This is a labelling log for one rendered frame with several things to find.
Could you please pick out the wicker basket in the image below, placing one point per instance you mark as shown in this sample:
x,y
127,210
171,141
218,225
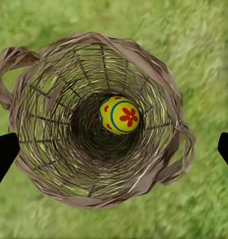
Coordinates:
x,y
108,182

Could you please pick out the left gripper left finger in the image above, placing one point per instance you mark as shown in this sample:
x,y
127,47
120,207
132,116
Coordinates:
x,y
9,149

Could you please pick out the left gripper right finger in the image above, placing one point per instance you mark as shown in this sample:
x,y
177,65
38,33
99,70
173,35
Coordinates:
x,y
223,146

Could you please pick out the easter egg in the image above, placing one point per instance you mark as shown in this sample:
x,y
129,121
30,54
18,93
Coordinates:
x,y
119,115

